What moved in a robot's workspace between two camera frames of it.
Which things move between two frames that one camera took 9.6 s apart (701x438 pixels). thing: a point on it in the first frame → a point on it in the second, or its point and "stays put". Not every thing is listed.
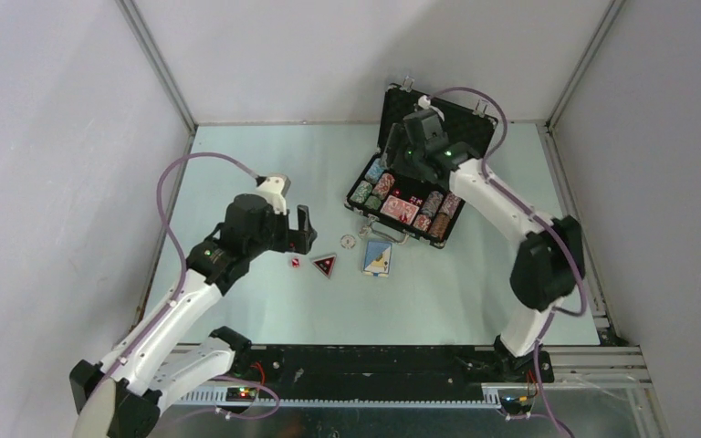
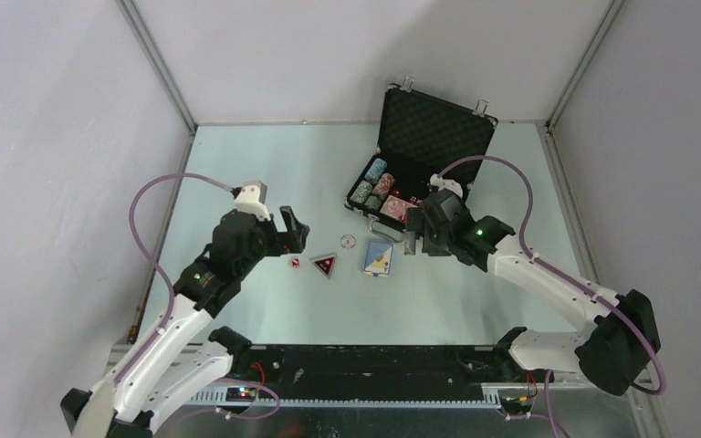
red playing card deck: (395, 207) stays put
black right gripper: (400, 139) → (411, 229)
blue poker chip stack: (374, 171) stays put
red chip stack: (382, 186) stays put
